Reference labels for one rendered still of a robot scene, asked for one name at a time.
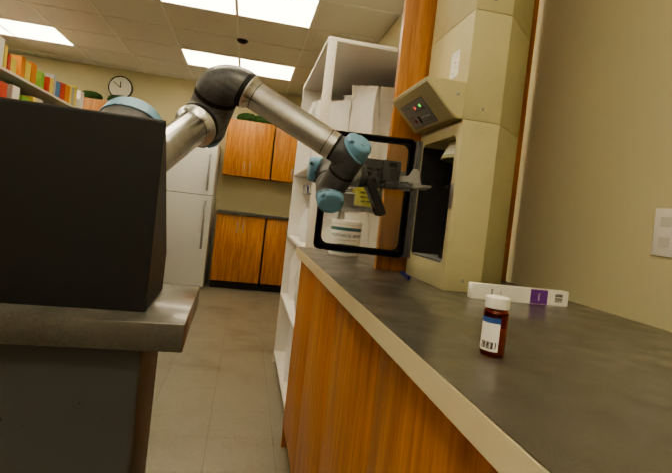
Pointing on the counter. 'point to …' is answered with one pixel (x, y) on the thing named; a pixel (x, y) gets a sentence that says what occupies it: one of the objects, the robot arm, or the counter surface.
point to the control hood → (444, 107)
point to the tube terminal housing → (478, 148)
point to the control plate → (418, 113)
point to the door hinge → (413, 203)
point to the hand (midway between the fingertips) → (422, 190)
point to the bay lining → (431, 202)
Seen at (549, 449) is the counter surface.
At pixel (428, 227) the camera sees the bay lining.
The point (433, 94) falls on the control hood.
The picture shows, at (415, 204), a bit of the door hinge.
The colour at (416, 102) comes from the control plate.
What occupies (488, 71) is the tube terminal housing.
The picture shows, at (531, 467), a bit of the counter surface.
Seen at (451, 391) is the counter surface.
